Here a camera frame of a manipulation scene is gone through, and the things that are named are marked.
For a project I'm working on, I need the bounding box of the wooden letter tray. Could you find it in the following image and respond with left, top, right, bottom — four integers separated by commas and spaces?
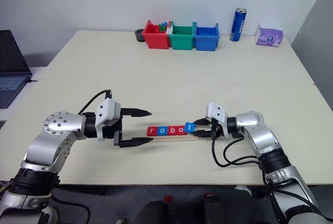
147, 130, 200, 143

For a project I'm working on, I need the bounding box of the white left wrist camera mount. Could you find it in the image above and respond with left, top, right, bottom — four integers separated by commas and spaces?
94, 98, 123, 142

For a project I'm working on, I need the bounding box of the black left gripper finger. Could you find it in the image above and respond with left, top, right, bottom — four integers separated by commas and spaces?
121, 108, 152, 117
120, 137, 155, 149

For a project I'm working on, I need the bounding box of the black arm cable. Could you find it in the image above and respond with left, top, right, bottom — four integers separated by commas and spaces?
78, 88, 113, 116
211, 129, 322, 216

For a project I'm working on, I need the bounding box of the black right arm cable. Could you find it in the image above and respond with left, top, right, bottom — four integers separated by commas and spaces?
211, 129, 322, 216

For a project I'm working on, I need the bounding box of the blue plastic bin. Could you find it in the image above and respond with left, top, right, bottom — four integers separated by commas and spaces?
194, 22, 220, 52

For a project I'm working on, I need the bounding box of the blue drink can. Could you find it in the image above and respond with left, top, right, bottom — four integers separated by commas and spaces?
229, 7, 248, 42

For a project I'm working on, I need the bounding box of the red plastic bin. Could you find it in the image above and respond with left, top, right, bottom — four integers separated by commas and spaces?
142, 20, 171, 50

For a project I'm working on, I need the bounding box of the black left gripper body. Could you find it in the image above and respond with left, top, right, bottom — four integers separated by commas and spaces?
103, 115, 124, 148

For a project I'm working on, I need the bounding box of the black round holder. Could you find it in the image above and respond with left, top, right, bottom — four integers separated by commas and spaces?
134, 28, 147, 43

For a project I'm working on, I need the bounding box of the purple tissue pack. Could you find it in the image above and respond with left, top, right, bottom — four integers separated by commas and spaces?
255, 18, 285, 48

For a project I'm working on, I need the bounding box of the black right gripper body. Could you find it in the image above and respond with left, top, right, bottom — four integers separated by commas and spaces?
209, 117, 228, 140

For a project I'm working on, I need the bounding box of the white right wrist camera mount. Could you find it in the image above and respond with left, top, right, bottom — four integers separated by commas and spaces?
205, 101, 229, 126

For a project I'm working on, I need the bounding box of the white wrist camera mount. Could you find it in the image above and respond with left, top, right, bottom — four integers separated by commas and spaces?
94, 98, 123, 142
205, 101, 229, 126

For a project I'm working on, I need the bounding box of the green plastic bin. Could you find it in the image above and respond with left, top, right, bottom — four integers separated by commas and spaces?
168, 21, 197, 51

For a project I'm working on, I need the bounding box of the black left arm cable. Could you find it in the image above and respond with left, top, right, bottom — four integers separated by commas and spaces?
78, 88, 113, 116

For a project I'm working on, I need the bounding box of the dark rounded shape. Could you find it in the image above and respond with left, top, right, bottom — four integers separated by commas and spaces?
202, 194, 273, 224
131, 200, 169, 224

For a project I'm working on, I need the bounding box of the dark laptop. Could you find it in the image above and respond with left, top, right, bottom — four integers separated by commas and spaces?
0, 29, 33, 110

